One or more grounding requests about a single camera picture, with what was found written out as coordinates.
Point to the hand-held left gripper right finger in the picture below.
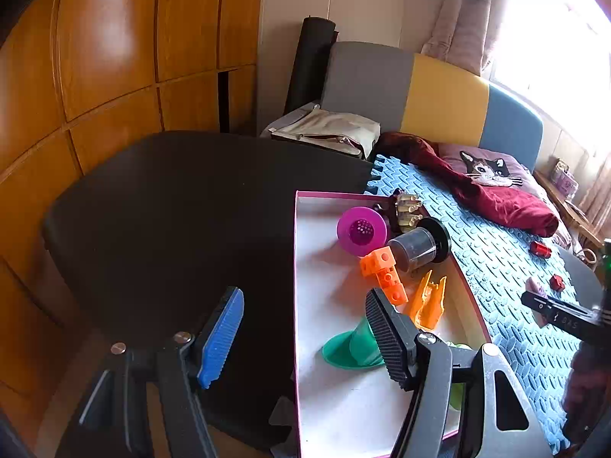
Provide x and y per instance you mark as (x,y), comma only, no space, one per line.
(389,338)

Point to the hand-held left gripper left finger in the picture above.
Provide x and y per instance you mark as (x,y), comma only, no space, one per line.
(219,338)

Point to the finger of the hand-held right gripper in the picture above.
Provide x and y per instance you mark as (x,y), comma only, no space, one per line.
(558,312)

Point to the purple textured oval toy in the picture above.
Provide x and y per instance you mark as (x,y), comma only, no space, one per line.
(535,287)

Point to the teal plastic cone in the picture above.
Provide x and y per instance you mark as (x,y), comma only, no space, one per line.
(348,348)

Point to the orange yellow plastic piece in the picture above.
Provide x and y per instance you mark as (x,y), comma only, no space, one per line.
(429,305)

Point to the pink edged white box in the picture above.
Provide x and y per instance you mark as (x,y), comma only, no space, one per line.
(329,296)

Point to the orange plastic building block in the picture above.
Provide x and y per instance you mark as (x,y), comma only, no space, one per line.
(377,262)

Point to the green toy with white top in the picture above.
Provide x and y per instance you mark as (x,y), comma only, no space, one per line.
(456,397)

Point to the magenta funnel strainer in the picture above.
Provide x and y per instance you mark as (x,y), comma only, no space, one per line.
(360,231)

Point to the person's right forearm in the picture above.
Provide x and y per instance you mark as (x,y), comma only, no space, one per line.
(587,391)

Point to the red translucent block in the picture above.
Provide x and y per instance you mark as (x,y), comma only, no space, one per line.
(556,282)

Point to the red glossy cylinder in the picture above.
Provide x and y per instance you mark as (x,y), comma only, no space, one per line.
(539,248)

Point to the blue foam puzzle mat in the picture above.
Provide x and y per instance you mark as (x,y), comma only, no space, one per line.
(506,267)

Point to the wooden side table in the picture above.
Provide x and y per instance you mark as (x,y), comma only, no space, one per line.
(577,214)

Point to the maroon cloth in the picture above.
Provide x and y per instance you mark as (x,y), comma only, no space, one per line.
(501,205)

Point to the black toy with tan pegs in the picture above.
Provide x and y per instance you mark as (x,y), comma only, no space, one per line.
(405,210)

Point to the purple box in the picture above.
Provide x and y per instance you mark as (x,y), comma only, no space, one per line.
(565,179)

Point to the purple cat print pillow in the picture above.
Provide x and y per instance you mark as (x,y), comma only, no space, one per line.
(487,167)

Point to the white fabric bag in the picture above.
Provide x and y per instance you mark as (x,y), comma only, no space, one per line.
(324,126)

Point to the grey yellow blue headboard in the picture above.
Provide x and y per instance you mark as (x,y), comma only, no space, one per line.
(444,90)

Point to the bright window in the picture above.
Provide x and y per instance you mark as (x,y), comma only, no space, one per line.
(558,47)

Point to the black rolled mat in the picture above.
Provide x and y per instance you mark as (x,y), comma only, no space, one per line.
(310,62)

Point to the black chair seat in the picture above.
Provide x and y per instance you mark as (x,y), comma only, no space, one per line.
(110,57)

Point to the beige curtain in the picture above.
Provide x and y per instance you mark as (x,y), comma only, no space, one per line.
(468,9)

